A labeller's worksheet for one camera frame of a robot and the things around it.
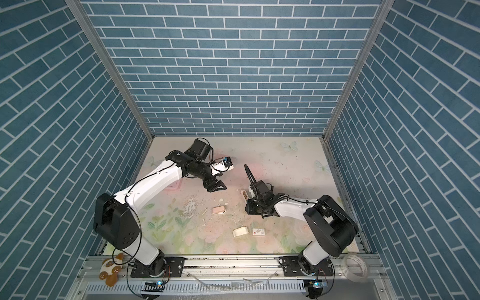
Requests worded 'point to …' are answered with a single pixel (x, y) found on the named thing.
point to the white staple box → (258, 232)
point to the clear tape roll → (349, 275)
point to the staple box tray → (241, 231)
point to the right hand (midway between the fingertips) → (245, 207)
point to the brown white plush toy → (110, 268)
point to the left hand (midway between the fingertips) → (223, 179)
